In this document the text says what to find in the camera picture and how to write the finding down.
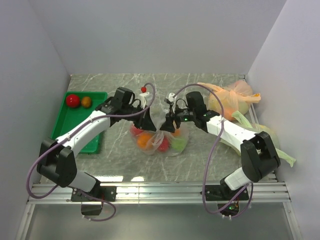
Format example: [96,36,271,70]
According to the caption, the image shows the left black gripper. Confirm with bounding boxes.
[122,104,157,132]

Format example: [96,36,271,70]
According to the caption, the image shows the light green fake fruit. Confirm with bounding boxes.
[171,137,188,152]

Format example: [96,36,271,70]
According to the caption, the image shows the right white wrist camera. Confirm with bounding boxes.
[164,92,177,112]

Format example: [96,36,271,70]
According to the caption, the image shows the small brown-orange fake fruit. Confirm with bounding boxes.
[81,96,92,109]

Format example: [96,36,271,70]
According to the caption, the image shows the orange fake persimmon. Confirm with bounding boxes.
[136,132,153,150]

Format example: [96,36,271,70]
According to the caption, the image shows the green tied plastic bag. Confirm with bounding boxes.
[224,108,296,167]

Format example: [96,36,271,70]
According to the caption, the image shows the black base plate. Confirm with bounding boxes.
[70,186,117,220]
[204,184,254,220]

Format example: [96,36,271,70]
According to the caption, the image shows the orange fake tangerine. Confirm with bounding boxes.
[172,128,181,137]

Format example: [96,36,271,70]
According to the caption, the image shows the aluminium mounting rail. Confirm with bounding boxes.
[27,181,291,205]

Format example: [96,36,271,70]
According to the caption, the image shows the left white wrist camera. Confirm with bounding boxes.
[138,86,153,109]

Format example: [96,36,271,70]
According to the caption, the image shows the clear lemon-print plastic bag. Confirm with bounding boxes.
[130,109,190,157]

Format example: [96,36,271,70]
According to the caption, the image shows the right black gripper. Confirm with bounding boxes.
[159,103,196,134]

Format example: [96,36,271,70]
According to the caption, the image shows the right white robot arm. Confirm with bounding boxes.
[160,91,281,200]

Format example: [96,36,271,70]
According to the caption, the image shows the green plastic tray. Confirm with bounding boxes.
[50,91,108,139]

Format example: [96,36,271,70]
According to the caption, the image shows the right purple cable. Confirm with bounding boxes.
[172,83,254,218]

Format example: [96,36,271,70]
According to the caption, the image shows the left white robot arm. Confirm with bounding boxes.
[33,87,156,201]

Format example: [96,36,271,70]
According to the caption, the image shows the orange tied plastic bag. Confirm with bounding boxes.
[198,80,261,121]

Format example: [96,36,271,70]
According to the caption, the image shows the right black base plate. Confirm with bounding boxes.
[204,184,254,220]

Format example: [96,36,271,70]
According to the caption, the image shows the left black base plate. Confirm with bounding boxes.
[70,186,117,220]

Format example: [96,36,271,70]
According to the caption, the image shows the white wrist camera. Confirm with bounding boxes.
[138,86,153,109]
[164,92,177,112]

